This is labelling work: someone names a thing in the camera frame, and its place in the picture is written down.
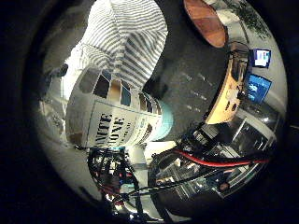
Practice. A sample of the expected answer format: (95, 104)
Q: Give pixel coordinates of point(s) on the curved wooden desk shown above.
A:
(225, 99)

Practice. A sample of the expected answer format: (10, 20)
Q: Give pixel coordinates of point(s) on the spray bottle with printed label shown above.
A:
(115, 118)

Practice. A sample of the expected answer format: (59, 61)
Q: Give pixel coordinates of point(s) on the round wooden table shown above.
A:
(207, 23)

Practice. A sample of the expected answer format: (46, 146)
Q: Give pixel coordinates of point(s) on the large computer monitor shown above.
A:
(257, 88)

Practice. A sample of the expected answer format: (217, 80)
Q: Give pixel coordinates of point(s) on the small computer monitor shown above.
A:
(261, 58)

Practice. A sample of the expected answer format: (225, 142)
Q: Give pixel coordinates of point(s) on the blue white striped cloth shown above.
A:
(127, 40)

